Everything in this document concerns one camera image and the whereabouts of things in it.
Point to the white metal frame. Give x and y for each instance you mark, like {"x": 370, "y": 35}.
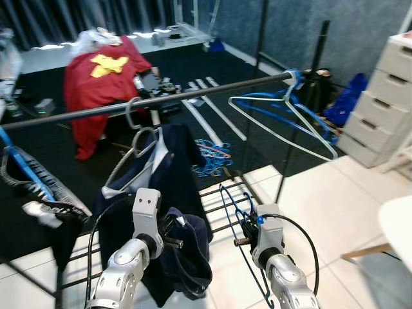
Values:
{"x": 193, "y": 29}

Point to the wooden pallet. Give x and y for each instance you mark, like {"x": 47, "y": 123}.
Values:
{"x": 329, "y": 126}

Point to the dark curtain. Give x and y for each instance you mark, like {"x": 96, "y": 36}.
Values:
{"x": 77, "y": 16}

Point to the long white floor strip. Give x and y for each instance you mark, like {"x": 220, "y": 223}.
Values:
{"x": 206, "y": 125}
{"x": 225, "y": 119}

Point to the black metal clothes rack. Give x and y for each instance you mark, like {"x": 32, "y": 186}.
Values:
{"x": 193, "y": 92}

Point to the short white floor strip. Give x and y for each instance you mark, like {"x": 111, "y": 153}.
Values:
{"x": 212, "y": 82}
{"x": 203, "y": 84}

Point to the blue cloth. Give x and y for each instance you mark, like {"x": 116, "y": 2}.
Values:
{"x": 347, "y": 100}

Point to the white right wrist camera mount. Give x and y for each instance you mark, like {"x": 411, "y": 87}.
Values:
{"x": 269, "y": 225}

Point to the white crumpled plastic bag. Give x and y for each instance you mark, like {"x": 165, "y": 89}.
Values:
{"x": 93, "y": 40}

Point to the black pole stand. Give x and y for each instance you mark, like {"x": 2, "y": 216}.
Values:
{"x": 315, "y": 64}

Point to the blue dustpan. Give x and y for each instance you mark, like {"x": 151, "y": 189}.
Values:
{"x": 215, "y": 46}

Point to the black garment lettered waistband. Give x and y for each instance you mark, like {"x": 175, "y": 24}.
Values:
{"x": 58, "y": 199}

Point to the yellow cloth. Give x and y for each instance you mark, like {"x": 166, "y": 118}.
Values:
{"x": 108, "y": 65}

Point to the white chair wooden legs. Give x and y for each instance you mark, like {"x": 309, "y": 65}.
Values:
{"x": 396, "y": 222}

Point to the tangled coloured hanger pile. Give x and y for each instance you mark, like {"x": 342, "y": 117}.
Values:
{"x": 212, "y": 158}

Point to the black floor mat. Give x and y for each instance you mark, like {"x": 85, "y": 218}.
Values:
{"x": 232, "y": 64}

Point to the black tote bag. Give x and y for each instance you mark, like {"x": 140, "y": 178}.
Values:
{"x": 318, "y": 87}

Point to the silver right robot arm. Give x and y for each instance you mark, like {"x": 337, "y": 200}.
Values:
{"x": 286, "y": 283}

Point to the red cloth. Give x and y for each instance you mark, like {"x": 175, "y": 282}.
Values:
{"x": 96, "y": 100}

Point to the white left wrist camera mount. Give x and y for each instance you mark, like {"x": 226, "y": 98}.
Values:
{"x": 147, "y": 203}

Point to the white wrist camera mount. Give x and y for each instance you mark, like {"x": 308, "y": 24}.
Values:
{"x": 147, "y": 203}
{"x": 269, "y": 225}

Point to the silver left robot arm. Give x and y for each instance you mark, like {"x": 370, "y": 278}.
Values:
{"x": 122, "y": 273}

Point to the dark navy shirt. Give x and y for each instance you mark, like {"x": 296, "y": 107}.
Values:
{"x": 193, "y": 257}

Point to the white drawer cabinet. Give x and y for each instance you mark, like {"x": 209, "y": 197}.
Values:
{"x": 380, "y": 96}

